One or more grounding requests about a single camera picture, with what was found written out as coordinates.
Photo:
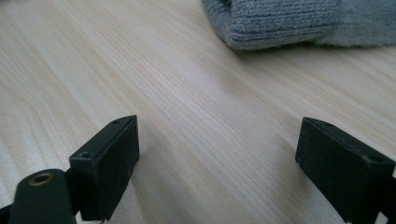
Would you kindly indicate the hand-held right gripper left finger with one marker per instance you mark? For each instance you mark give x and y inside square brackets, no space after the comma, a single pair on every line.
[106,168]

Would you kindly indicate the grey knitted mitten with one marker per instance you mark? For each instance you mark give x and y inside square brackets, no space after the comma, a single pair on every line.
[280,21]

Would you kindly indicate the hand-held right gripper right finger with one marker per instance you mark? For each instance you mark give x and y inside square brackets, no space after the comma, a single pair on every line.
[339,174]

